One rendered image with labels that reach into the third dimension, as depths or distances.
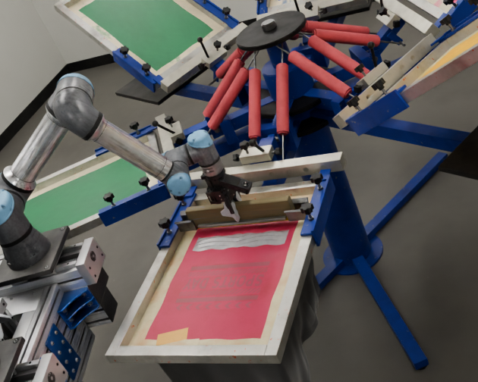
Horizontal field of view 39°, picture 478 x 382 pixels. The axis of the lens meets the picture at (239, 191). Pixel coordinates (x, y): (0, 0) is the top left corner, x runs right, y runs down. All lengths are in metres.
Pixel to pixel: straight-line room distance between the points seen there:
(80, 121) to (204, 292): 0.69
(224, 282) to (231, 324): 0.20
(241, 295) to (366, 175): 2.09
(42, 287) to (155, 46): 1.67
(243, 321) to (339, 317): 1.29
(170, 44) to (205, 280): 1.63
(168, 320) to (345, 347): 1.18
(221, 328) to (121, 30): 2.01
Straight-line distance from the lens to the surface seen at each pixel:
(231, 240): 2.41
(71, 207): 3.13
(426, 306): 3.26
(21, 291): 2.38
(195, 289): 2.29
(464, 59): 1.96
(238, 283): 2.23
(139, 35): 3.66
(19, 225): 2.24
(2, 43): 7.25
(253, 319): 2.09
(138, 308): 2.30
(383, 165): 4.17
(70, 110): 2.05
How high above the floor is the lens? 2.36
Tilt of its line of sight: 32 degrees down
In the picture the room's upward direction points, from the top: 25 degrees counter-clockwise
